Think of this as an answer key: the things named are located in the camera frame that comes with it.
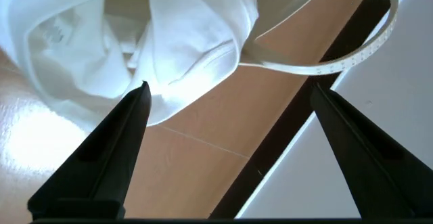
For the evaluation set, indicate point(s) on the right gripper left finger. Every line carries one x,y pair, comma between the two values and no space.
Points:
81,183

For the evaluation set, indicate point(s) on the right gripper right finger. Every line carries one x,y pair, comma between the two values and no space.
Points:
379,183

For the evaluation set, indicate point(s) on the white garment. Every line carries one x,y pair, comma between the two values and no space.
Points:
189,31

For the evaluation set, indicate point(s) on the white laundry basket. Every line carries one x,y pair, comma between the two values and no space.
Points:
338,67

